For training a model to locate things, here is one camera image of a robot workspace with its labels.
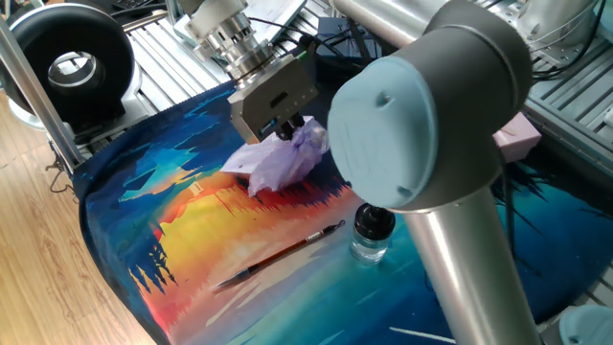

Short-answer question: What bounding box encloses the purple plastic bag with packets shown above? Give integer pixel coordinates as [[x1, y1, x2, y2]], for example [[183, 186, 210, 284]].
[[219, 116, 330, 197]]

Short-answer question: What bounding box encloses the black round blower fan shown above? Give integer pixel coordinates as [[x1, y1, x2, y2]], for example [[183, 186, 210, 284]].
[[0, 2, 140, 133]]

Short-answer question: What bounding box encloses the brown calligraphy brush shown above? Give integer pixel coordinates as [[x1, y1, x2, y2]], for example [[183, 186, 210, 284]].
[[212, 218, 347, 293]]

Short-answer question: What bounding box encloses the colourful sunset landscape mat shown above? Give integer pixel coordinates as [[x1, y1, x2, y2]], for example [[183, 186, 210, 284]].
[[71, 80, 613, 345]]

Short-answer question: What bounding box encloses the navy gift box with ribbon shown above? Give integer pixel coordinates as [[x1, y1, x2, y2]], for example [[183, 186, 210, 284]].
[[315, 16, 384, 63]]

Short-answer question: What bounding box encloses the glass jar with black lid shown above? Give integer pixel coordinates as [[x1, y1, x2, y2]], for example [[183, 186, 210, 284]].
[[349, 202, 397, 264]]

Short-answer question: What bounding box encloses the aluminium frame post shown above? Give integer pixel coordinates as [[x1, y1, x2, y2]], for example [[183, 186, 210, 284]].
[[0, 16, 86, 174]]

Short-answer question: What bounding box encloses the pink gift box with ribbon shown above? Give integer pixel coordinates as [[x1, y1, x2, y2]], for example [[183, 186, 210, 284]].
[[491, 112, 543, 164]]

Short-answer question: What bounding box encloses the silver Schunk gripper body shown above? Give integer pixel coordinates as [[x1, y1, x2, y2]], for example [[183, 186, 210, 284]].
[[227, 53, 321, 146]]

